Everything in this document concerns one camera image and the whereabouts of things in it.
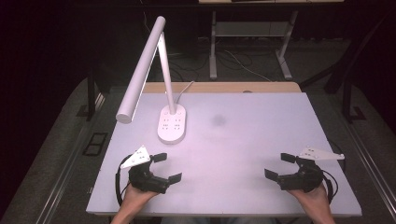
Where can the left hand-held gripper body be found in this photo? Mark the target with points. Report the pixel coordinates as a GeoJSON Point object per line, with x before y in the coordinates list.
{"type": "Point", "coordinates": [144, 180]}

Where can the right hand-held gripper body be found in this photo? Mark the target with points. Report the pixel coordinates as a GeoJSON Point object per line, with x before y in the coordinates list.
{"type": "Point", "coordinates": [306, 179]}

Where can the person's left hand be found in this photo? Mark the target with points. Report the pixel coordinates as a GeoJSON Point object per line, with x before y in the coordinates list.
{"type": "Point", "coordinates": [135, 197]}

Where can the person's right hand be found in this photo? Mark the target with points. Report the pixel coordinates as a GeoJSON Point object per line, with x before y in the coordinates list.
{"type": "Point", "coordinates": [314, 200]}

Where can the white desk lamp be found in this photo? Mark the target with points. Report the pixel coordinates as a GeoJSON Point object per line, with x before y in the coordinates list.
{"type": "Point", "coordinates": [166, 126]}

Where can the black upright stand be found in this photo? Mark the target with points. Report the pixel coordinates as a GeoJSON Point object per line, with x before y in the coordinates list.
{"type": "Point", "coordinates": [348, 99]}
{"type": "Point", "coordinates": [91, 93]}

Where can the black slanted stand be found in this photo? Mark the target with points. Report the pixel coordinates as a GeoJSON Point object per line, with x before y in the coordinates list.
{"type": "Point", "coordinates": [342, 65]}

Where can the black floor frame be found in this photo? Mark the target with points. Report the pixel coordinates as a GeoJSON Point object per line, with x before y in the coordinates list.
{"type": "Point", "coordinates": [95, 144]}

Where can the metal floor rail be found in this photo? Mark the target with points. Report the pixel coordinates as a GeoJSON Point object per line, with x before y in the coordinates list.
{"type": "Point", "coordinates": [59, 186]}
{"type": "Point", "coordinates": [373, 174]}

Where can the grey metal table frame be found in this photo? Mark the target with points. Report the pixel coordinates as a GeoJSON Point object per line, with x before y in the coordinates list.
{"type": "Point", "coordinates": [213, 56]}

